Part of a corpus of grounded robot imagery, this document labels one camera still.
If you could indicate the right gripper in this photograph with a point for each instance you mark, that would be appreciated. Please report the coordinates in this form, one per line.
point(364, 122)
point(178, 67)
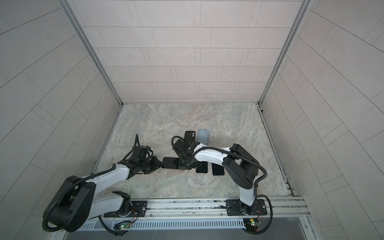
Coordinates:
point(180, 165)

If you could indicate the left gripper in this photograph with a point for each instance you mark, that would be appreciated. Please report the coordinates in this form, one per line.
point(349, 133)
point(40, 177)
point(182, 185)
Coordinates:
point(156, 164)

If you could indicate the purple-edged black phone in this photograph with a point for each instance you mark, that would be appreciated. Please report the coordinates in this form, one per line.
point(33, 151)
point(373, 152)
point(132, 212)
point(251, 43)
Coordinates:
point(170, 163)

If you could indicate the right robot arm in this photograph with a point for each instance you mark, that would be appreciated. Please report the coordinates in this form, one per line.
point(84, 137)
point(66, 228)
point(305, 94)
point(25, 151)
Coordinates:
point(244, 170)

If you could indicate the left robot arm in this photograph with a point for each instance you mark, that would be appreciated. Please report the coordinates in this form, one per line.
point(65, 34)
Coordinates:
point(76, 201)

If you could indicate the black phone case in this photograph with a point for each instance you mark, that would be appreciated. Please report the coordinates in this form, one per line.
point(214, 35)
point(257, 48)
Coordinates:
point(190, 136)

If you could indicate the light blue phone case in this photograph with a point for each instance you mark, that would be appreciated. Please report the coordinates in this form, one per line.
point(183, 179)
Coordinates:
point(203, 136)

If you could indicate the middle black phone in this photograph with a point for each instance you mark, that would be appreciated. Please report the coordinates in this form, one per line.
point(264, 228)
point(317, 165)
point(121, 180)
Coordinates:
point(203, 168)

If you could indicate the right black phone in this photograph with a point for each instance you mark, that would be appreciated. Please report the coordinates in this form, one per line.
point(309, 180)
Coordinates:
point(217, 170)

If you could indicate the left circuit board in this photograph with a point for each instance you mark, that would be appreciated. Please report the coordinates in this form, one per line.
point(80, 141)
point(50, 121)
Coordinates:
point(122, 226)

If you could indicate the circuit board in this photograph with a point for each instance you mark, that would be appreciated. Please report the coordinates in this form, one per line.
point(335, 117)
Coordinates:
point(252, 224)
point(122, 226)

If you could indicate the ventilation grille strip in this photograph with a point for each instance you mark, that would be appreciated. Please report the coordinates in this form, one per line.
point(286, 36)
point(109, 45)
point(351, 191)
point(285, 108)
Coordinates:
point(168, 224)

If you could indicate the right circuit board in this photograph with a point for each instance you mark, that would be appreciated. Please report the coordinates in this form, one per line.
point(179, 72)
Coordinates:
point(252, 224)

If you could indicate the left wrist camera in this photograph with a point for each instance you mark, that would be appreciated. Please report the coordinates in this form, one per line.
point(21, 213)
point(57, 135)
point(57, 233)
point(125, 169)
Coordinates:
point(141, 152)

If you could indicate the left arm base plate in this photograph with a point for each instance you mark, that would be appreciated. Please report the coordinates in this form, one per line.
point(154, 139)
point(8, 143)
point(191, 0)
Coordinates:
point(139, 207)

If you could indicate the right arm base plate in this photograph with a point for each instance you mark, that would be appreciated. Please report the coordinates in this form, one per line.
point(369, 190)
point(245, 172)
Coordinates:
point(237, 208)

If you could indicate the aluminium mounting rail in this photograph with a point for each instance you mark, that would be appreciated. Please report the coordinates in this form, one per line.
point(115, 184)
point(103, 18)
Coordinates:
point(208, 208)

